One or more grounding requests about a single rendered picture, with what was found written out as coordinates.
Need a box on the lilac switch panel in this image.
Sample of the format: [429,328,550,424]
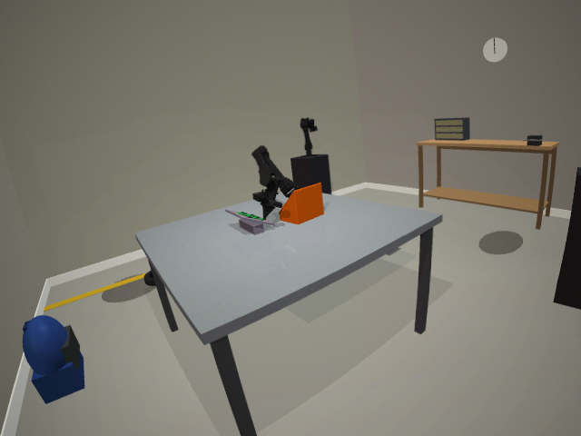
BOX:
[225,210,275,235]

